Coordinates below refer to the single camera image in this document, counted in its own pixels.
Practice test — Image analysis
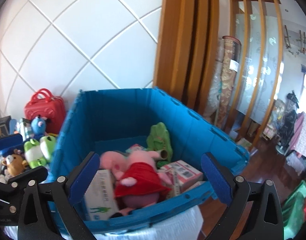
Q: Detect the blue white medicine box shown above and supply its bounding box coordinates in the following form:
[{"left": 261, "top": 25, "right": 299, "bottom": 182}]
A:
[{"left": 84, "top": 170, "right": 119, "bottom": 221}]

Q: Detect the white pink barcode box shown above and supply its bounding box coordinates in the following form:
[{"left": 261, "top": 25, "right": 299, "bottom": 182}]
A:
[{"left": 161, "top": 160, "right": 203, "bottom": 193}]

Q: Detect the pink pig plush red dress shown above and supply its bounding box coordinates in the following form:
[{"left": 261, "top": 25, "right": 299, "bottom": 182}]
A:
[{"left": 100, "top": 150, "right": 172, "bottom": 218}]

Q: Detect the black gift bag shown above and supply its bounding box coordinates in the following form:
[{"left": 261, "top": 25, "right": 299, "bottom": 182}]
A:
[{"left": 0, "top": 115, "right": 11, "bottom": 137}]

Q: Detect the brown bear plush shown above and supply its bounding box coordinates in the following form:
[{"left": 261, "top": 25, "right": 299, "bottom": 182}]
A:
[{"left": 1, "top": 154, "right": 28, "bottom": 177}]

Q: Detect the green frog plush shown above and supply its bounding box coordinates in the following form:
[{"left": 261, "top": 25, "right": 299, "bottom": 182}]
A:
[{"left": 24, "top": 135, "right": 57, "bottom": 168}]

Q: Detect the tall white green box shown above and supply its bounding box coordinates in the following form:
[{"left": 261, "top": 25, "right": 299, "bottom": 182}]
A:
[{"left": 19, "top": 118, "right": 32, "bottom": 141}]

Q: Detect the blue round plush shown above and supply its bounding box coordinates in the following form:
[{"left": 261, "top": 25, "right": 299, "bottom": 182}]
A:
[{"left": 31, "top": 115, "right": 48, "bottom": 141}]

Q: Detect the red toy suitcase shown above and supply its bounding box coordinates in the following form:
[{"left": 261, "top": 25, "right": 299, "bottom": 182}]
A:
[{"left": 24, "top": 88, "right": 66, "bottom": 134}]

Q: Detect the striped white tablecloth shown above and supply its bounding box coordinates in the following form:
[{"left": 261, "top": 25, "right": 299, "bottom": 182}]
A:
[{"left": 0, "top": 149, "right": 204, "bottom": 240}]

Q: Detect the blue plastic crate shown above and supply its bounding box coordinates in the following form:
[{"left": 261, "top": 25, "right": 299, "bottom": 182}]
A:
[{"left": 48, "top": 87, "right": 251, "bottom": 235}]

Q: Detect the green plush in crate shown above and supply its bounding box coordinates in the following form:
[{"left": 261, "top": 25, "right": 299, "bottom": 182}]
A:
[{"left": 146, "top": 122, "right": 173, "bottom": 161}]

